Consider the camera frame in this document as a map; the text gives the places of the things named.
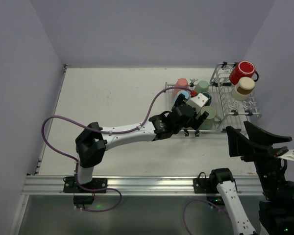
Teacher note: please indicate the light green cup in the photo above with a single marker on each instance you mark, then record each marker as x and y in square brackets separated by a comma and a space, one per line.
[201, 86]

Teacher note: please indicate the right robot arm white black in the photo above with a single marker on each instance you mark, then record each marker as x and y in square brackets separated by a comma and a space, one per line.
[276, 214]

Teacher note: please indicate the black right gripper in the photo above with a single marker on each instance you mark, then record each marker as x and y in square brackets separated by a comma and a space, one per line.
[260, 153]

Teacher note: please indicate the dark teal mug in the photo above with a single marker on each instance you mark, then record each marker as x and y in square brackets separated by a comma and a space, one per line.
[206, 94]

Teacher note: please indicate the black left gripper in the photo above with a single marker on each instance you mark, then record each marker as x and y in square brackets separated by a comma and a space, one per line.
[192, 118]

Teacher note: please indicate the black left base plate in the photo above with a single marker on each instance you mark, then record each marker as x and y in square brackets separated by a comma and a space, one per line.
[70, 185]

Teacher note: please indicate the cream brown mug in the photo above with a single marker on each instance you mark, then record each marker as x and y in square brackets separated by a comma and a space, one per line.
[243, 89]

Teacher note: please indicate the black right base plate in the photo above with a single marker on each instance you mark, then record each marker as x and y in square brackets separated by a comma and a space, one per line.
[208, 184]

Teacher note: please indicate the pink cup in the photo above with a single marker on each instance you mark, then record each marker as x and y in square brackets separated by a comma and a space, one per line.
[181, 84]

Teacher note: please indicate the metal wire dish rack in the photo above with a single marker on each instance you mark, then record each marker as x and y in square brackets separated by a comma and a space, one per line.
[232, 112]

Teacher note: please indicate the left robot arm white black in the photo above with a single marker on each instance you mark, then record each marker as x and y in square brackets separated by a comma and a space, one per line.
[94, 141]

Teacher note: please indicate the aluminium rail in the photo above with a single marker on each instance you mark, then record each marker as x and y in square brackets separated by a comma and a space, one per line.
[137, 185]

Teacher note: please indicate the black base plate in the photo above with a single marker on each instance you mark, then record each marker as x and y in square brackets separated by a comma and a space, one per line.
[70, 185]
[208, 184]

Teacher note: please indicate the light blue mug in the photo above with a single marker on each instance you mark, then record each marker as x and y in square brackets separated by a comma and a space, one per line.
[183, 92]

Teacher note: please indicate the pale green mug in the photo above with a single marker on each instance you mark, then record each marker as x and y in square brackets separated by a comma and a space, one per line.
[212, 118]

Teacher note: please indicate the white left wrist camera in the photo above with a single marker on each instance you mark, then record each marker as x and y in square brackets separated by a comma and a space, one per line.
[197, 102]

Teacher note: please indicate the red mug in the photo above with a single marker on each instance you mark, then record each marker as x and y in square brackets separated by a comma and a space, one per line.
[243, 69]

